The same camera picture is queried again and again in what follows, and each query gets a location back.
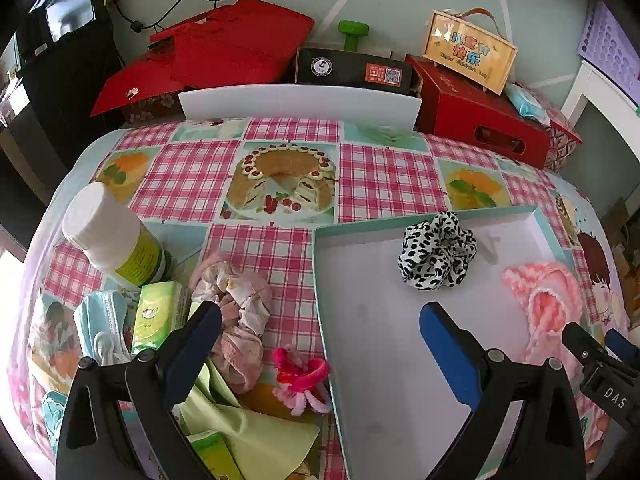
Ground black pump box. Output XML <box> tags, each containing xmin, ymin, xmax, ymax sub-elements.
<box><xmin>295</xmin><ymin>48</ymin><xmax>422</xmax><ymax>96</ymax></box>

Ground checkered fruit print tablecloth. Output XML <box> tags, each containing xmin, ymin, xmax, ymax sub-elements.
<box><xmin>3</xmin><ymin>118</ymin><xmax>629</xmax><ymax>478</ymax></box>

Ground teal cardboard tray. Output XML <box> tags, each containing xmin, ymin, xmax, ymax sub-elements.
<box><xmin>311</xmin><ymin>204</ymin><xmax>591</xmax><ymax>480</ymax></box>

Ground pale pink floral scrunchie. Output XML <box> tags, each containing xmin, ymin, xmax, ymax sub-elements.
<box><xmin>189</xmin><ymin>252</ymin><xmax>272</xmax><ymax>393</ymax></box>

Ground green tissue pack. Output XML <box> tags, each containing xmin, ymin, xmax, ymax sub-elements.
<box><xmin>188</xmin><ymin>430</ymin><xmax>244</xmax><ymax>480</ymax></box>
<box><xmin>131</xmin><ymin>281</ymin><xmax>189</xmax><ymax>356</ymax></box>

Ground yellow children's gift case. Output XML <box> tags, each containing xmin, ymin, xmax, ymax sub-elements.
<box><xmin>422</xmin><ymin>8</ymin><xmax>518</xmax><ymax>96</ymax></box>

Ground blue face mask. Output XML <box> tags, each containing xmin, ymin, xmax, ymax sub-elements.
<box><xmin>74</xmin><ymin>290</ymin><xmax>131</xmax><ymax>366</ymax></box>

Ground black cabinet with monitor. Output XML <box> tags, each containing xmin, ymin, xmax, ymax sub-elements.
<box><xmin>1</xmin><ymin>0</ymin><xmax>125</xmax><ymax>167</ymax></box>

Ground blue wet wipes pack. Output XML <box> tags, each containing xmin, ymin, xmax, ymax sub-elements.
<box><xmin>503</xmin><ymin>82</ymin><xmax>550</xmax><ymax>128</ymax></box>

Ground pink knitted cloth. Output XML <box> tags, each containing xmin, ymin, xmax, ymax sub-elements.
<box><xmin>502</xmin><ymin>261</ymin><xmax>582</xmax><ymax>382</ymax></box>

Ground leopard print scrunchie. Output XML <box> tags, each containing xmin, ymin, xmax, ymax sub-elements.
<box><xmin>397</xmin><ymin>211</ymin><xmax>477</xmax><ymax>292</ymax></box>

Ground teal plastic toy case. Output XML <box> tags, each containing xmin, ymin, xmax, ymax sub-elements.
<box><xmin>42</xmin><ymin>391</ymin><xmax>67</xmax><ymax>446</ymax></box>

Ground magenta hair tie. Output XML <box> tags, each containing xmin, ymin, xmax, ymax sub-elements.
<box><xmin>271</xmin><ymin>344</ymin><xmax>333</xmax><ymax>417</ymax></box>

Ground white foam board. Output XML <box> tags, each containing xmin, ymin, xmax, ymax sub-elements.
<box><xmin>179</xmin><ymin>84</ymin><xmax>421</xmax><ymax>130</ymax></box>

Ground patterned red gift box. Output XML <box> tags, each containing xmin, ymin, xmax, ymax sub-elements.
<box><xmin>544</xmin><ymin>105</ymin><xmax>582</xmax><ymax>172</ymax></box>

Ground white shelf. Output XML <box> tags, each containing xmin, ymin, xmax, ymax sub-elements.
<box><xmin>561</xmin><ymin>61</ymin><xmax>640</xmax><ymax>158</ymax></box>

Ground light green cloth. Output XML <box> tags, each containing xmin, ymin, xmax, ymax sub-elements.
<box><xmin>179</xmin><ymin>361</ymin><xmax>320</xmax><ymax>479</ymax></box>

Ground red cardboard box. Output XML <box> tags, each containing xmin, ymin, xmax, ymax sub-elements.
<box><xmin>405</xmin><ymin>55</ymin><xmax>550</xmax><ymax>169</ymax></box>

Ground purple perforated basket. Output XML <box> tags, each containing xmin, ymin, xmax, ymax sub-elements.
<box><xmin>577</xmin><ymin>0</ymin><xmax>639</xmax><ymax>105</ymax></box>

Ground white pill bottle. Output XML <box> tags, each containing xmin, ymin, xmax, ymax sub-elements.
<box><xmin>62</xmin><ymin>182</ymin><xmax>168</xmax><ymax>290</ymax></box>

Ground red gift bags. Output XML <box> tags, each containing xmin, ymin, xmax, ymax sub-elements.
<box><xmin>91</xmin><ymin>0</ymin><xmax>314</xmax><ymax>117</ymax></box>

